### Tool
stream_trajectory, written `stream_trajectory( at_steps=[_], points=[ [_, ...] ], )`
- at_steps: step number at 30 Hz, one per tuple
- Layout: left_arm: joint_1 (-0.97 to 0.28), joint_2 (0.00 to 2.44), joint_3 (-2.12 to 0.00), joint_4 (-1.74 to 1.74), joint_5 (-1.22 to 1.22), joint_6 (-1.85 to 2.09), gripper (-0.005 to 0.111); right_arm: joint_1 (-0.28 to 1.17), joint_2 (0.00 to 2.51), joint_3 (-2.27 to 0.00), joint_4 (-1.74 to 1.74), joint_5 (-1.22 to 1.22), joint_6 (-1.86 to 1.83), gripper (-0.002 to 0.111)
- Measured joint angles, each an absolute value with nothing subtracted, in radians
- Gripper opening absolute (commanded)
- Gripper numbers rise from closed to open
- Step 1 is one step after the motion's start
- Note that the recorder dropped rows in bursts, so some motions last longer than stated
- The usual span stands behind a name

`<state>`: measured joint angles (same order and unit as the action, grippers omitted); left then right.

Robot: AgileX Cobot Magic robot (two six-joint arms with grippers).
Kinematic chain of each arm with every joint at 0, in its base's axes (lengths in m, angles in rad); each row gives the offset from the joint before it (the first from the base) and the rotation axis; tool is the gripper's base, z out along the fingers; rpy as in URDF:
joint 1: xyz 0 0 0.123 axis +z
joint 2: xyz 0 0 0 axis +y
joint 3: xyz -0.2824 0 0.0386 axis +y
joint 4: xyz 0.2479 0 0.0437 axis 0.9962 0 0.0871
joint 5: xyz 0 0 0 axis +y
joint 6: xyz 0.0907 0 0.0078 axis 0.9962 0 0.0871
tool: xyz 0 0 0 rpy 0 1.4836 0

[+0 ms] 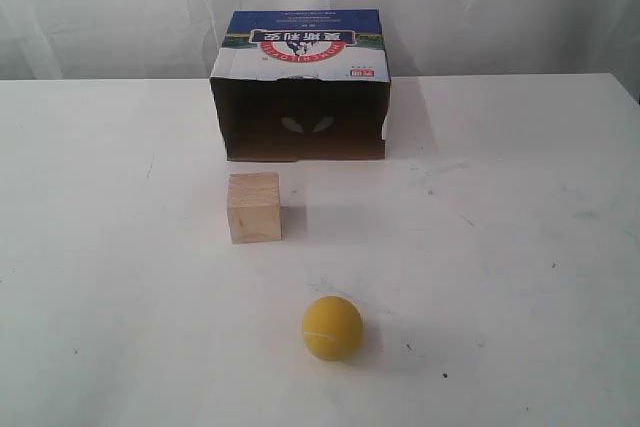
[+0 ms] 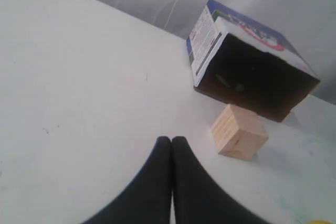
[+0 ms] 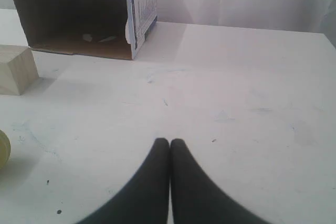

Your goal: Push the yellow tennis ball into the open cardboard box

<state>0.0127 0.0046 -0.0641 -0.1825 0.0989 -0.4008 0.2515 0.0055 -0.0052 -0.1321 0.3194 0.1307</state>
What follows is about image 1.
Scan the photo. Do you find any yellow tennis ball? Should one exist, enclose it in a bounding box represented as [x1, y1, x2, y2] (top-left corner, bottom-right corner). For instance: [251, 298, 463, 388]
[302, 296, 364, 362]

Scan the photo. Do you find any light wooden cube block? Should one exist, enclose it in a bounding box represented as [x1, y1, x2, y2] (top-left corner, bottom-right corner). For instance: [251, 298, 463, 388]
[227, 172, 282, 244]

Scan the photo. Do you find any blue white cardboard box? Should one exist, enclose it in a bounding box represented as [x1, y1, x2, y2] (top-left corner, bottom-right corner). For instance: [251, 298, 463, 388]
[210, 9, 391, 162]

